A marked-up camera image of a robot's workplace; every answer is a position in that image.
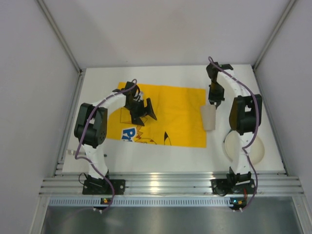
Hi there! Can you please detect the beige paper cup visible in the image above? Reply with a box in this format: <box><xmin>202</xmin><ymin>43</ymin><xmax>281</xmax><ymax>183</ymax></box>
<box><xmin>200</xmin><ymin>104</ymin><xmax>216</xmax><ymax>132</ymax></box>

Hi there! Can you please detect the yellow cartoon print cloth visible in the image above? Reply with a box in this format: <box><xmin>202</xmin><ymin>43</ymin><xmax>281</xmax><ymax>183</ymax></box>
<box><xmin>107</xmin><ymin>84</ymin><xmax>207</xmax><ymax>148</ymax></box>

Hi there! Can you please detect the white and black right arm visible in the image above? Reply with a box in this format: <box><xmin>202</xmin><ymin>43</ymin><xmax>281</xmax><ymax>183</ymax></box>
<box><xmin>206</xmin><ymin>60</ymin><xmax>262</xmax><ymax>186</ymax></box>

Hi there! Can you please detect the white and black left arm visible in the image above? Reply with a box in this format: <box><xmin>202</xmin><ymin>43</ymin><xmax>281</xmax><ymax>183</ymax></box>
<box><xmin>74</xmin><ymin>79</ymin><xmax>157</xmax><ymax>181</ymax></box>

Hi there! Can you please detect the cream round plate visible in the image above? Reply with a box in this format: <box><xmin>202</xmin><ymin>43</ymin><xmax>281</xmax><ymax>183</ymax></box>
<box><xmin>223</xmin><ymin>131</ymin><xmax>265</xmax><ymax>165</ymax></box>

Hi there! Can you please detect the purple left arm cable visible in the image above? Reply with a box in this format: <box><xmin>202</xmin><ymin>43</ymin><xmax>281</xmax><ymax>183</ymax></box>
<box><xmin>74</xmin><ymin>78</ymin><xmax>138</xmax><ymax>212</ymax></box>

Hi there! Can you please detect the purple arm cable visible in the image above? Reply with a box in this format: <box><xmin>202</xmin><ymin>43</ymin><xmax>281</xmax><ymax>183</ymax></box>
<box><xmin>74</xmin><ymin>78</ymin><xmax>138</xmax><ymax>212</ymax></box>
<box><xmin>208</xmin><ymin>56</ymin><xmax>263</xmax><ymax>210</ymax></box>

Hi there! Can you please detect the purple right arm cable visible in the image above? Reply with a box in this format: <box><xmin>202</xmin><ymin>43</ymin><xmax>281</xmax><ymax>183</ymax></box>
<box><xmin>208</xmin><ymin>56</ymin><xmax>263</xmax><ymax>210</ymax></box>

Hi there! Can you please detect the fork with teal handle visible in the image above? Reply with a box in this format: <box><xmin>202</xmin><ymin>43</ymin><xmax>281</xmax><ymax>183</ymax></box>
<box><xmin>65</xmin><ymin>149</ymin><xmax>86</xmax><ymax>156</ymax></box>

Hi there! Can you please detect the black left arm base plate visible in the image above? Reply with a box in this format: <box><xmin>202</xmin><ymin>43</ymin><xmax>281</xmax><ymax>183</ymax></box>
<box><xmin>82</xmin><ymin>177</ymin><xmax>126</xmax><ymax>195</ymax></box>

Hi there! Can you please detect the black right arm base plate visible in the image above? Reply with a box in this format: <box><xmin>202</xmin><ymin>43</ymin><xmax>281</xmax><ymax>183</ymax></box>
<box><xmin>211</xmin><ymin>179</ymin><xmax>256</xmax><ymax>196</ymax></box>

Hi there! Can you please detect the left aluminium corner post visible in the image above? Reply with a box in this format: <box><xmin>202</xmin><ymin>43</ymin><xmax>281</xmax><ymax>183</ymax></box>
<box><xmin>35</xmin><ymin>0</ymin><xmax>82</xmax><ymax>74</ymax></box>

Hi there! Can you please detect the aluminium corner post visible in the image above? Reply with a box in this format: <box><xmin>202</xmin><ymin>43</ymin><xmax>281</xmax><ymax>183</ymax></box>
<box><xmin>35</xmin><ymin>0</ymin><xmax>82</xmax><ymax>74</ymax></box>
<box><xmin>252</xmin><ymin>0</ymin><xmax>298</xmax><ymax>72</ymax></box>

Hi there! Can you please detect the right aluminium corner post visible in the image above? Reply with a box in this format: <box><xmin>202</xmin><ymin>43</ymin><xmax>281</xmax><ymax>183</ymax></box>
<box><xmin>252</xmin><ymin>0</ymin><xmax>298</xmax><ymax>72</ymax></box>

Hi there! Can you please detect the perforated grey cable duct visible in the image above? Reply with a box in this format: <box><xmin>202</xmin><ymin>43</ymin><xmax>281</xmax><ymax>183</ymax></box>
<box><xmin>49</xmin><ymin>196</ymin><xmax>247</xmax><ymax>208</ymax></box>

